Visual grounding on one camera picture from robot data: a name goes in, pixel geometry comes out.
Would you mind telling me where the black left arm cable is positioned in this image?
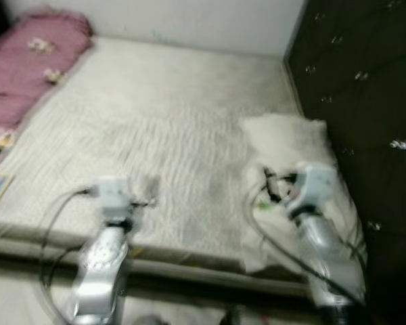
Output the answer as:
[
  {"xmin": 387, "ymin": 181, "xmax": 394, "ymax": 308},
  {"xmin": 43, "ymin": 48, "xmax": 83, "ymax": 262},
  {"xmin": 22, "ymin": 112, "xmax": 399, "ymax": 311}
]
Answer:
[{"xmin": 39, "ymin": 188, "xmax": 95, "ymax": 319}]

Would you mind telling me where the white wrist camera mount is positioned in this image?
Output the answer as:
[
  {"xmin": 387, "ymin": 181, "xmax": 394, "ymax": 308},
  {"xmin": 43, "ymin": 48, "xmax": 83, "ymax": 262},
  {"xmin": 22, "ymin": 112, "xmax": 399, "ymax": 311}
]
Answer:
[
  {"xmin": 88, "ymin": 176, "xmax": 137, "ymax": 219},
  {"xmin": 294, "ymin": 162, "xmax": 338, "ymax": 211}
]

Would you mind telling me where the white pillow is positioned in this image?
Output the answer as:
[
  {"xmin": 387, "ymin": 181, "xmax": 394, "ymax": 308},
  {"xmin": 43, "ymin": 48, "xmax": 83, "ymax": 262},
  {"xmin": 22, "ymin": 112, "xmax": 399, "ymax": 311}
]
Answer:
[{"xmin": 239, "ymin": 114, "xmax": 367, "ymax": 275}]

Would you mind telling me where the dark tufted headboard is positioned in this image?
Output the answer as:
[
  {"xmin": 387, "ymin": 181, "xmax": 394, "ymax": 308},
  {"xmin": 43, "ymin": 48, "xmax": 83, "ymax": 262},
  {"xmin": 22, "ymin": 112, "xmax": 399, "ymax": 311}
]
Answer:
[{"xmin": 284, "ymin": 0, "xmax": 406, "ymax": 325}]

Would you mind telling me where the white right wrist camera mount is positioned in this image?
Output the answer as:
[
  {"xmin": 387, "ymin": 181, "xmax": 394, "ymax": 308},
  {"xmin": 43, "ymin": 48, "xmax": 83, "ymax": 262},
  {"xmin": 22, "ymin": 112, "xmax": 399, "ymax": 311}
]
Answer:
[{"xmin": 294, "ymin": 162, "xmax": 338, "ymax": 211}]

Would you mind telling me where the grey right robot foot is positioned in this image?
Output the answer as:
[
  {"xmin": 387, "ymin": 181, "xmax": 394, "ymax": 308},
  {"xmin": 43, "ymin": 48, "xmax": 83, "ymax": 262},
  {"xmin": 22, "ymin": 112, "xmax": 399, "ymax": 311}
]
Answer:
[{"xmin": 220, "ymin": 306, "xmax": 248, "ymax": 325}]

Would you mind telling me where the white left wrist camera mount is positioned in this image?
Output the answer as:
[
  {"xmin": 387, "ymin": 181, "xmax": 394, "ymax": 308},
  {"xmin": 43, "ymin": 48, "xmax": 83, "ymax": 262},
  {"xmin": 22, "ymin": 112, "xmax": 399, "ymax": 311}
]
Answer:
[{"xmin": 88, "ymin": 176, "xmax": 137, "ymax": 219}]

